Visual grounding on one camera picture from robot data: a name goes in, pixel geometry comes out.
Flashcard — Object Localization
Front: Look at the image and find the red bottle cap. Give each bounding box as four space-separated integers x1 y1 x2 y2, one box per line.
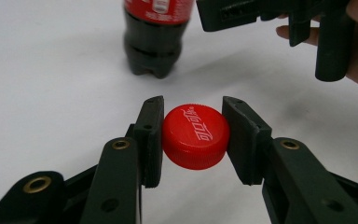
160 104 231 171

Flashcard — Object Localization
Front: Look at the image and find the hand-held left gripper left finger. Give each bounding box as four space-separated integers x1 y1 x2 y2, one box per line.
79 95 165 224

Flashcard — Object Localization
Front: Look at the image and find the cola bottle with red label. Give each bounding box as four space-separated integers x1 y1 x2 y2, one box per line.
122 0 197 79

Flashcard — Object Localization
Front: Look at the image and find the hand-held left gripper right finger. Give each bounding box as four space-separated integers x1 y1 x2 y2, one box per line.
221 95 358 224

